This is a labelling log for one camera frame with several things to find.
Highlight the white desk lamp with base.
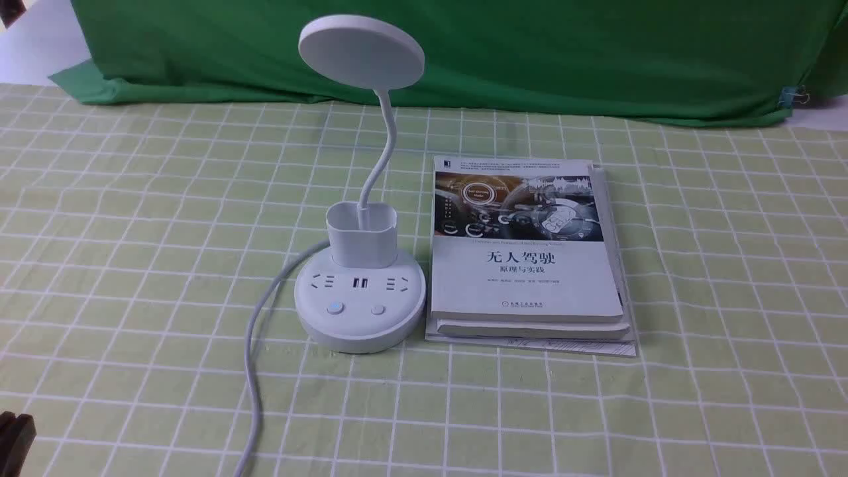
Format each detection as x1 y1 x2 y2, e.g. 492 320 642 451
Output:
294 13 427 354

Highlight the white autonomous driving book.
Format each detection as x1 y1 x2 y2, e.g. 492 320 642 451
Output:
430 156 625 324

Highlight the green checkered tablecloth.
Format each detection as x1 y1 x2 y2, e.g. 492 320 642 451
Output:
1 84 847 476

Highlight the green backdrop cloth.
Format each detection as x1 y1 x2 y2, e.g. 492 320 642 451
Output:
51 1 846 128

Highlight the blue binder clip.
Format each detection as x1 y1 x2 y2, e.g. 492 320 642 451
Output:
778 85 810 109

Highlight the dark object at left edge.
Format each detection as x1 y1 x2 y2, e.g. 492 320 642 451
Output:
1 411 37 476

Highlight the white lamp power cord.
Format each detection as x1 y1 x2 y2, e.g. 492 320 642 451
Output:
231 240 331 477

